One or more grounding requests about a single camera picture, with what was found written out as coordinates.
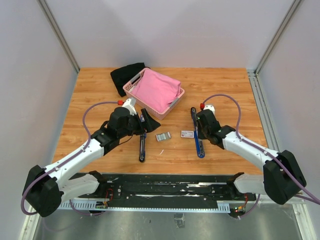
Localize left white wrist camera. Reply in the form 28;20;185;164
117;97;137;116

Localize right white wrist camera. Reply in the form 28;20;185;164
200;102;216;114

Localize pink folded cloth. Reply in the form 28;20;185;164
131;68;181;113

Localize purple cable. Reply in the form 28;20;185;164
199;93;320;218
20;99;125;217

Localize red staple box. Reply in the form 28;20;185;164
180;130;195;139

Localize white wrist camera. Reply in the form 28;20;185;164
200;102;216;114
117;97;137;116

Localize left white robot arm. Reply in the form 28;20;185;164
20;106;161;217

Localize black folded cloth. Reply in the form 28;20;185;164
110;62;146;97

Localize pink plastic basket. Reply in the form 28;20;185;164
123;67;185;120

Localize silver staple strips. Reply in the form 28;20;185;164
155;131;172;142

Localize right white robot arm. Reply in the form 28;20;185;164
197;109;307;205

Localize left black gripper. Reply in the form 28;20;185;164
118;108;161;139

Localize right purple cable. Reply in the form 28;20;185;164
199;93;320;218

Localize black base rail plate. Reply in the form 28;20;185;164
79;173;256;212

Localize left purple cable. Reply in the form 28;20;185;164
20;99;125;217

